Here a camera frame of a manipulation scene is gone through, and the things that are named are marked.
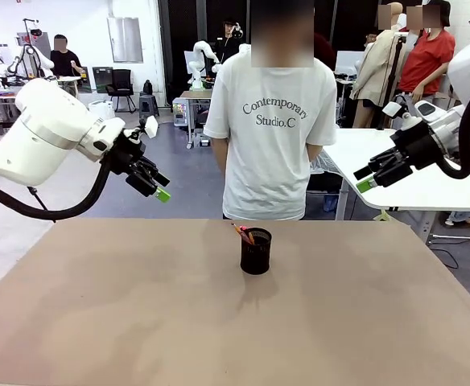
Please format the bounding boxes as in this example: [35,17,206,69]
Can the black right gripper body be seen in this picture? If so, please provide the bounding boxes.
[390,119,447,170]

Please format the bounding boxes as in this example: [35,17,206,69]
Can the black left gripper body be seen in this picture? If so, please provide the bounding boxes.
[108,132,147,177]

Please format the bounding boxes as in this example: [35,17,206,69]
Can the black mesh pen holder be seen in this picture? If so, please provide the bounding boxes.
[240,227,273,276]

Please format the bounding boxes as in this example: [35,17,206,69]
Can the white table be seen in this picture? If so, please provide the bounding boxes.
[323,127,470,244]

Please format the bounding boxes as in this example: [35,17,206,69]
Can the white air purifier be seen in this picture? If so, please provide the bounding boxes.
[88,100,115,120]

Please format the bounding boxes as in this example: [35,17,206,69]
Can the grey stacked stools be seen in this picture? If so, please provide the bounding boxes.
[138,92,160,120]

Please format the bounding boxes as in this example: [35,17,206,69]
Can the translucent plastic sheet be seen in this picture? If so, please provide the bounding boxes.
[309,154,343,175]

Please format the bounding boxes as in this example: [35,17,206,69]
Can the computer case with lights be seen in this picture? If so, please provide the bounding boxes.
[172,98,190,128]

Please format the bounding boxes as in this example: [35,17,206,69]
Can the black office chair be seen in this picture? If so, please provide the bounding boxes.
[105,68,138,113]

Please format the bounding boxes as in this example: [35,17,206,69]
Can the person in red shirt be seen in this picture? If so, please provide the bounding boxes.
[398,0,457,106]

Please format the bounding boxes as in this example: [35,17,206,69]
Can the wooden-top background table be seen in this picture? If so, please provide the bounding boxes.
[179,90,214,150]

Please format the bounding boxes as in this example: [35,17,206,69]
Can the mannequin in beige coat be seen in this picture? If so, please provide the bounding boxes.
[349,2,407,129]

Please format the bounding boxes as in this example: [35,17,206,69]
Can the white desk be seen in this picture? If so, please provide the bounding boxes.
[56,75,86,101]

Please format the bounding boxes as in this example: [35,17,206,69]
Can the person in black t-shirt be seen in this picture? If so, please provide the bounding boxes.
[49,34,87,78]

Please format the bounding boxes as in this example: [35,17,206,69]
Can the person in white t-shirt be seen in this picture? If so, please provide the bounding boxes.
[203,0,338,221]

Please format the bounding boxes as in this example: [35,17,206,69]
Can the person in black clothes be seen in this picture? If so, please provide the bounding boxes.
[214,16,244,65]

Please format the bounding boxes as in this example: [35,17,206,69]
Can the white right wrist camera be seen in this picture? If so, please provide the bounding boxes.
[381,101,405,118]

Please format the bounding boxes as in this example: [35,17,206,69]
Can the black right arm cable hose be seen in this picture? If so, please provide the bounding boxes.
[439,74,470,180]

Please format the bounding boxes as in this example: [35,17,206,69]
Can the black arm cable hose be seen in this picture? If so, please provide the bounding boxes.
[439,74,470,180]
[0,154,118,221]

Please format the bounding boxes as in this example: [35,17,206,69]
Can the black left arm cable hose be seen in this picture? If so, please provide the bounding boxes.
[0,154,118,221]

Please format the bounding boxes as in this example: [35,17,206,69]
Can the grey wall panel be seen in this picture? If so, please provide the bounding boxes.
[106,16,144,64]

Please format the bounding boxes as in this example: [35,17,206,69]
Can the white robot with red camera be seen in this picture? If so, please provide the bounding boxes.
[7,18,55,84]

